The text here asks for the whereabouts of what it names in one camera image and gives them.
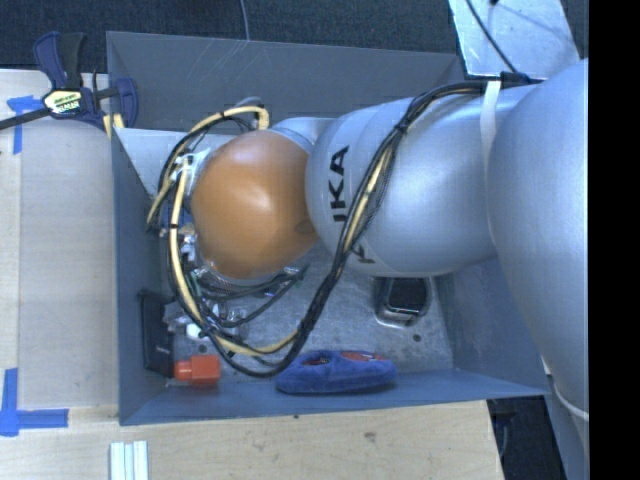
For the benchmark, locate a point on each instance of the orange-red capped block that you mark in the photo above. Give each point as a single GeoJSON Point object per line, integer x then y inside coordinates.
{"type": "Point", "coordinates": [202, 369]}

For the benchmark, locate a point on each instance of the black box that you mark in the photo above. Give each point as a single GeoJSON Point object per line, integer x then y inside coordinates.
{"type": "Point", "coordinates": [152, 333]}

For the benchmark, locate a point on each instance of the blue and red plush toy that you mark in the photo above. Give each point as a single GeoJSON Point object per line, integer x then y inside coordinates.
{"type": "Point", "coordinates": [335, 375]}

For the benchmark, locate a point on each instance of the pale wood board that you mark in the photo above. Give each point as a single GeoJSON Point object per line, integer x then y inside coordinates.
{"type": "Point", "coordinates": [65, 268]}

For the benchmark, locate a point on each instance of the grey metal bin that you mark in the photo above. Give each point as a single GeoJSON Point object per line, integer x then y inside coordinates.
{"type": "Point", "coordinates": [200, 73]}

